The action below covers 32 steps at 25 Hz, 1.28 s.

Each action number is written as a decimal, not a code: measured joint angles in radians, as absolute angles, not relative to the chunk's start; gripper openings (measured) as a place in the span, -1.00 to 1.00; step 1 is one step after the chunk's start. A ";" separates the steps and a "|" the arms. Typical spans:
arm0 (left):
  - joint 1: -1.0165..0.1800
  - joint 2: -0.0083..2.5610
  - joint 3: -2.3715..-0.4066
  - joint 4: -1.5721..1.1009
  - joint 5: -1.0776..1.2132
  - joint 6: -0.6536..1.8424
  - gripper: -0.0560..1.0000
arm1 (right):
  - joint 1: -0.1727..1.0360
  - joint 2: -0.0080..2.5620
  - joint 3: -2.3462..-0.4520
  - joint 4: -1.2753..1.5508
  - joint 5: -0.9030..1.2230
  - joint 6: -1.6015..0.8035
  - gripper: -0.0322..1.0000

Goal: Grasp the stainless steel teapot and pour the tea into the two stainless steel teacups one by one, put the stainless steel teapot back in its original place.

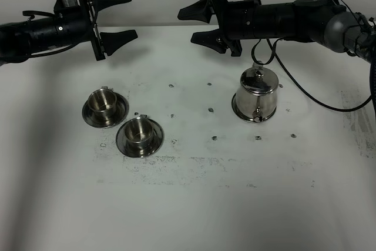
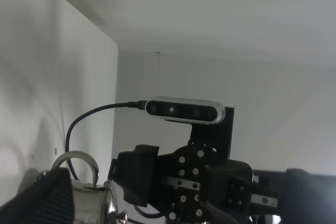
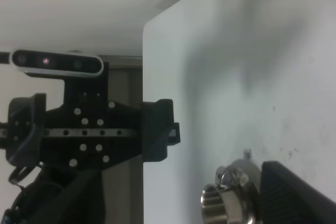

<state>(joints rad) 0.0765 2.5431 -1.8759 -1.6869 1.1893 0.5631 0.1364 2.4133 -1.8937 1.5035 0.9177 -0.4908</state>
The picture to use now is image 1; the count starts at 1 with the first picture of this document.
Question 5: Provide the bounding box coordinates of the stainless steel teacup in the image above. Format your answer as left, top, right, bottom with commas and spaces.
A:
87, 86, 118, 118
122, 115, 154, 148

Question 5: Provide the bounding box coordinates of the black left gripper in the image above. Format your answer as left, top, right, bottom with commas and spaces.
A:
53, 0, 138, 61

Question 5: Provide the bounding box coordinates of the near stainless steel teacup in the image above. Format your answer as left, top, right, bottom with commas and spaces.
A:
122, 115, 154, 148

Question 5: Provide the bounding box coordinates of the far stainless steel teacup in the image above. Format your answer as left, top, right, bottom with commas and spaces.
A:
87, 86, 118, 118

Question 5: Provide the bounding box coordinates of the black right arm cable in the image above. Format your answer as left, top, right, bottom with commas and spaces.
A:
251, 38, 376, 112

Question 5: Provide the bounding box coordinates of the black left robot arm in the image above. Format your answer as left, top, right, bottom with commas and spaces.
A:
1, 0, 138, 64

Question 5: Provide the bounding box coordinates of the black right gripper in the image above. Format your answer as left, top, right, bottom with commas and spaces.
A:
177, 0, 261, 57

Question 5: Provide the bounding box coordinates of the stainless steel teapot saucer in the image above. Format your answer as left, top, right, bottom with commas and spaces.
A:
231, 94, 277, 123

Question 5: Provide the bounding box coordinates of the black and grey right robot arm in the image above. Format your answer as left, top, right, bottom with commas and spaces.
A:
177, 0, 375, 62

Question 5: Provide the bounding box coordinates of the near stainless steel saucer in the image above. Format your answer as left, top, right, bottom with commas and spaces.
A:
116, 116, 164, 158

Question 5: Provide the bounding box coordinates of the far stainless steel saucer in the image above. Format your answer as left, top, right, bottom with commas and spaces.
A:
82, 92, 129, 128

